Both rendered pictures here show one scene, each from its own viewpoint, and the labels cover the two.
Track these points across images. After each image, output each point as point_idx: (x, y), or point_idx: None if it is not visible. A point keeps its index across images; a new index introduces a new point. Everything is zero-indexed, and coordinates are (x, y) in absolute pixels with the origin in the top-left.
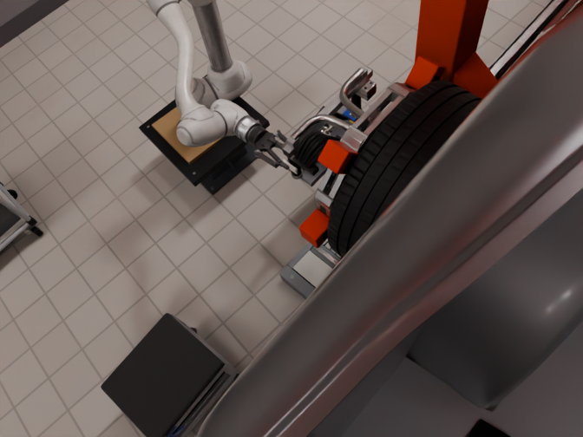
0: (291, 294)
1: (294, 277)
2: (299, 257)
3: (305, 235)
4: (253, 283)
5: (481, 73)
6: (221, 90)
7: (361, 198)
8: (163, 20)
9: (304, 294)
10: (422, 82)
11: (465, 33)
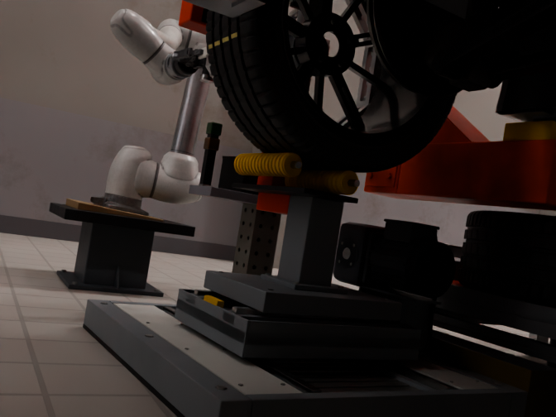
0: (81, 335)
1: (106, 304)
2: (133, 303)
3: (184, 4)
4: (35, 318)
5: None
6: (165, 170)
7: None
8: (161, 31)
9: (104, 311)
10: None
11: None
